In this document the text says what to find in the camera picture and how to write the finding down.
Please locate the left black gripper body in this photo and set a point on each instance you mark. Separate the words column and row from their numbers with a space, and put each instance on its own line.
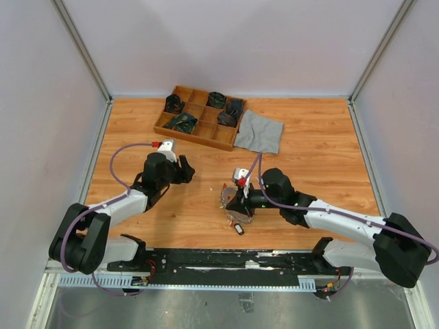
column 173, row 173

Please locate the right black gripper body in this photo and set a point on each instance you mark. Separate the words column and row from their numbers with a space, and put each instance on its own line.
column 254, row 200

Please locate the black key tag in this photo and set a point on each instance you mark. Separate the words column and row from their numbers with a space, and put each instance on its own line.
column 239, row 229

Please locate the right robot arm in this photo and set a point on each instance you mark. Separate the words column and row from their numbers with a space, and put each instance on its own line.
column 388, row 245

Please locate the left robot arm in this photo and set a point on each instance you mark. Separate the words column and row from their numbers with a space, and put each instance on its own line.
column 81, row 242

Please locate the blue patterned tie front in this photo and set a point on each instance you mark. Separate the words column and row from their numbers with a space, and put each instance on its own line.
column 183, row 122

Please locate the wooden divided tray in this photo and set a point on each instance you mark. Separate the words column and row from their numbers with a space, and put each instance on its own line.
column 207, row 131

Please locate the rolled purple tie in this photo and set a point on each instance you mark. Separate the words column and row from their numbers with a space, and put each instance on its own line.
column 227, row 119

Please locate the grey folded cloth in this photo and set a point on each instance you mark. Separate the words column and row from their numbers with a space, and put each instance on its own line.
column 259, row 134

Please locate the rolled dark tie back left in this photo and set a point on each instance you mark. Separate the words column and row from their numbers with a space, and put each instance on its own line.
column 174, row 104

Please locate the rolled dark tie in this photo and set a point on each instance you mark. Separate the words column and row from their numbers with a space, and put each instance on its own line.
column 234, row 107
column 174, row 104

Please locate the rolled green tie back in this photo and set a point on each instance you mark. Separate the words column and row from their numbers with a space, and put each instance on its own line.
column 216, row 100

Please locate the rolled dark tie right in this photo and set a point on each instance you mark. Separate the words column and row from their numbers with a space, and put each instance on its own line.
column 234, row 107

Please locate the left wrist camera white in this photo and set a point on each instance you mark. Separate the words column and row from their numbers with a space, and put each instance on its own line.
column 167, row 148

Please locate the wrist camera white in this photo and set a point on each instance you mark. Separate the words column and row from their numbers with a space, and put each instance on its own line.
column 241, row 178
column 167, row 148

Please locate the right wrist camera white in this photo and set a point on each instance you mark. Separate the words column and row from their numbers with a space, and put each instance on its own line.
column 241, row 178

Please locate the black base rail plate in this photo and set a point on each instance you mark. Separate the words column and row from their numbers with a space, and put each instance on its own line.
column 223, row 265

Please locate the slotted grey cable duct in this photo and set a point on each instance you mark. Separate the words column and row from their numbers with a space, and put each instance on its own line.
column 202, row 282

